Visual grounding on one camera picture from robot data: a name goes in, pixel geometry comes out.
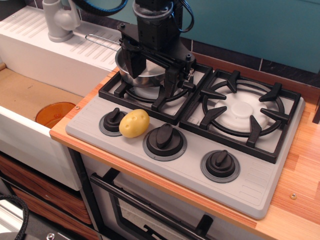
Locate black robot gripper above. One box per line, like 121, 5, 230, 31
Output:
117, 13, 196, 99

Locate yellow toy potato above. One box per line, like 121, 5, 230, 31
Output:
119, 109, 150, 138

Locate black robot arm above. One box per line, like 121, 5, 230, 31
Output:
117, 0, 196, 98

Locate black left stove knob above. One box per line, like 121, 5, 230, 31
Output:
99, 107, 127, 137

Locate black stove knob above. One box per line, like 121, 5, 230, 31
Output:
99, 107, 127, 137
142, 123, 188, 162
200, 150, 241, 184

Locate black middle stove knob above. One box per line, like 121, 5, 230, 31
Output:
142, 123, 188, 162

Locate grey toy stove top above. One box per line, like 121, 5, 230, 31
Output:
65, 58, 306, 221

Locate black right stove knob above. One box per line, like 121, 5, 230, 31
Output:
200, 150, 241, 184

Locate stainless steel saucepan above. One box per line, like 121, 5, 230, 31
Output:
85, 33, 165, 88

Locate black left burner grate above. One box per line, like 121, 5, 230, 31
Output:
98, 63, 214, 125

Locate black burner grate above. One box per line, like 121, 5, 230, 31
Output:
98, 63, 214, 125
179, 70, 305, 164

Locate grey toy faucet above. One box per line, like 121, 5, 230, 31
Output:
42, 0, 81, 43

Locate black right burner grate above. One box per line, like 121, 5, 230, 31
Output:
179, 70, 305, 164

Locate white toy sink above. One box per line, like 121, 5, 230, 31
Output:
0, 6, 120, 191

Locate upper wooden drawer front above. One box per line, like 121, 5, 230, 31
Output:
0, 154, 91, 224

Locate wooden drawer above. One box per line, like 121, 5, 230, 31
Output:
0, 154, 91, 224
12, 186, 100, 240

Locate lower wooden drawer front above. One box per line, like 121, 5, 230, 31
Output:
12, 186, 100, 240

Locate oven door with black handle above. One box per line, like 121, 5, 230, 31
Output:
89, 167, 226, 240

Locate black braided cable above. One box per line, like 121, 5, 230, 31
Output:
0, 194, 30, 240

